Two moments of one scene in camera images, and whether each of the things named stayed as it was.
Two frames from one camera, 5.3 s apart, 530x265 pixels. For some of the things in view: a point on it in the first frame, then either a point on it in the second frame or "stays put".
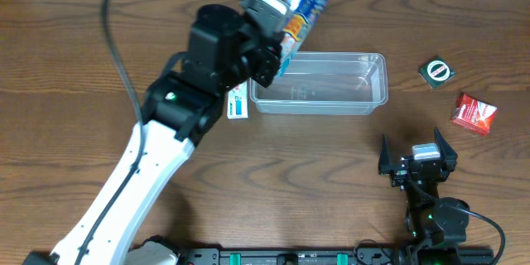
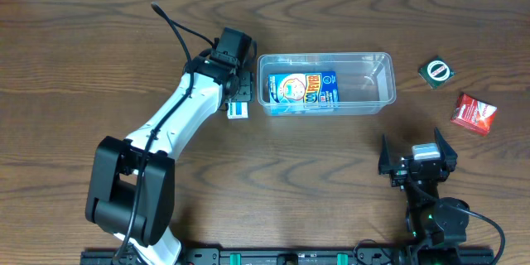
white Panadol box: (238, 102) stays put
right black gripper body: (414, 170) stays put
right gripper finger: (384, 161) stays put
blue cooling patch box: (306, 5) to (304, 91)
